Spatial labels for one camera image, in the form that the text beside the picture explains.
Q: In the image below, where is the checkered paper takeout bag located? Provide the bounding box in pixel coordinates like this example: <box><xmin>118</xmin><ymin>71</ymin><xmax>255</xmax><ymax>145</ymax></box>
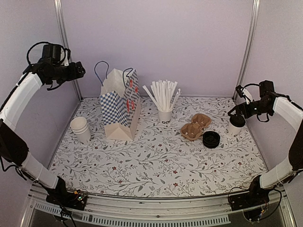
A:
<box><xmin>94</xmin><ymin>61</ymin><xmax>141</xmax><ymax>141</ymax></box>

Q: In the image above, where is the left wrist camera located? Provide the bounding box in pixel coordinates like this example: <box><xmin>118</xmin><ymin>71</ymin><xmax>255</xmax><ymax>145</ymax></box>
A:
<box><xmin>62</xmin><ymin>48</ymin><xmax>71</xmax><ymax>66</ymax></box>

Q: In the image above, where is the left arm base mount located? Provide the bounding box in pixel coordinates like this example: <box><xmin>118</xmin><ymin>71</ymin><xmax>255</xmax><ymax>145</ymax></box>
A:
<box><xmin>46</xmin><ymin>177</ymin><xmax>87</xmax><ymax>210</ymax></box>

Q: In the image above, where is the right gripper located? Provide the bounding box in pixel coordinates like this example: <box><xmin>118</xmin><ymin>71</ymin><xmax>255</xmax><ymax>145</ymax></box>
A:
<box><xmin>228</xmin><ymin>100</ymin><xmax>272</xmax><ymax>121</ymax></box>

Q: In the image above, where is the stack of white paper cups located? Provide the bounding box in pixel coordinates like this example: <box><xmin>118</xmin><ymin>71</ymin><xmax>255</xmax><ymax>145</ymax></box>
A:
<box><xmin>70</xmin><ymin>116</ymin><xmax>91</xmax><ymax>144</ymax></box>

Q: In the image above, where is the white paper coffee cup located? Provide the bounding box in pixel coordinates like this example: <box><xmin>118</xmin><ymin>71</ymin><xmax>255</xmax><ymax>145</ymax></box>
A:
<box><xmin>227</xmin><ymin>123</ymin><xmax>242</xmax><ymax>138</ymax></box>

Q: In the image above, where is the front aluminium rail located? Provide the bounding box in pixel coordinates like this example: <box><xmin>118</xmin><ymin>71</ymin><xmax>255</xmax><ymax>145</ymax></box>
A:
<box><xmin>21</xmin><ymin>186</ymin><xmax>297</xmax><ymax>227</ymax></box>

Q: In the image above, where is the floral table mat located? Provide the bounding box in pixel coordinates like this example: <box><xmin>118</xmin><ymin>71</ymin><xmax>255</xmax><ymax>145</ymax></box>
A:
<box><xmin>50</xmin><ymin>97</ymin><xmax>267</xmax><ymax>198</ymax></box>

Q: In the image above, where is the black plastic cup lid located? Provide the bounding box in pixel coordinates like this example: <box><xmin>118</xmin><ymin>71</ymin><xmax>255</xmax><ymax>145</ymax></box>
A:
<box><xmin>230</xmin><ymin>115</ymin><xmax>245</xmax><ymax>128</ymax></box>

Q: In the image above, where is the right aluminium frame post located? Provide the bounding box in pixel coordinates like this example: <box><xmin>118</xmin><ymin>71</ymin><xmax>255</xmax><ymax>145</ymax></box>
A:
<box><xmin>236</xmin><ymin>0</ymin><xmax>260</xmax><ymax>86</ymax></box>

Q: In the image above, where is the stack of black lids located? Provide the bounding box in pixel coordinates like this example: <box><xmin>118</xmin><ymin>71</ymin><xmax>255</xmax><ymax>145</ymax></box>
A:
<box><xmin>203</xmin><ymin>131</ymin><xmax>221</xmax><ymax>148</ymax></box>

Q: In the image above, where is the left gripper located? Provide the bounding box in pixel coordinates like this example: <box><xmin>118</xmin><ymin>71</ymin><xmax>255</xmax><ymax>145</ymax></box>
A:
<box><xmin>49</xmin><ymin>61</ymin><xmax>86</xmax><ymax>84</ymax></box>

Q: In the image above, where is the left aluminium frame post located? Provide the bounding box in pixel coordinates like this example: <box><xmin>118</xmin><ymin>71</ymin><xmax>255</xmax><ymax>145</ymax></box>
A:
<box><xmin>54</xmin><ymin>0</ymin><xmax>83</xmax><ymax>101</ymax></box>

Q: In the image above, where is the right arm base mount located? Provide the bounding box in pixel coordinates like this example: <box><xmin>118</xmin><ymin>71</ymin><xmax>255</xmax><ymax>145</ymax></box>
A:
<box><xmin>228</xmin><ymin>187</ymin><xmax>271</xmax><ymax>222</ymax></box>

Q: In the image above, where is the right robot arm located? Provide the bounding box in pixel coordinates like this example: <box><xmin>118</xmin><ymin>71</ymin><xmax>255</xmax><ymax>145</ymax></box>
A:
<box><xmin>227</xmin><ymin>80</ymin><xmax>303</xmax><ymax>206</ymax></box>

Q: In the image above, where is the brown cardboard cup carrier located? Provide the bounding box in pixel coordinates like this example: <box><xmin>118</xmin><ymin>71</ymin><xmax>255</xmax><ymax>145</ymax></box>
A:
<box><xmin>180</xmin><ymin>113</ymin><xmax>212</xmax><ymax>141</ymax></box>

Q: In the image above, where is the bundle of white wrapped straws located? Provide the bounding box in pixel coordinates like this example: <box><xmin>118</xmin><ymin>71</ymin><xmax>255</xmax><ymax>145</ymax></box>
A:
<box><xmin>143</xmin><ymin>80</ymin><xmax>181</xmax><ymax>113</ymax></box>

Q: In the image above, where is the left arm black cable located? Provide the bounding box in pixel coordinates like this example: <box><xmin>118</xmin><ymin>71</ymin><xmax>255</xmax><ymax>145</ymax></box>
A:
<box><xmin>25</xmin><ymin>42</ymin><xmax>52</xmax><ymax>66</ymax></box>

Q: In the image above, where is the aluminium frame post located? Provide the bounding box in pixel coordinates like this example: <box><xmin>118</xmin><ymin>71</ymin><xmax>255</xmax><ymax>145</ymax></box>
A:
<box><xmin>54</xmin><ymin>0</ymin><xmax>83</xmax><ymax>101</ymax></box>
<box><xmin>236</xmin><ymin>0</ymin><xmax>260</xmax><ymax>86</ymax></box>

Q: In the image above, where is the white cup holding straws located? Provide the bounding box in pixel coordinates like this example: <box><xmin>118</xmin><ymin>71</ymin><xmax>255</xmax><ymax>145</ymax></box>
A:
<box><xmin>159</xmin><ymin>111</ymin><xmax>172</xmax><ymax>126</ymax></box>

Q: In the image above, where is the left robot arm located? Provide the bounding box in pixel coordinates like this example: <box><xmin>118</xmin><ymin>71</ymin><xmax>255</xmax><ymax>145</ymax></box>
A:
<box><xmin>0</xmin><ymin>42</ymin><xmax>85</xmax><ymax>205</ymax></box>

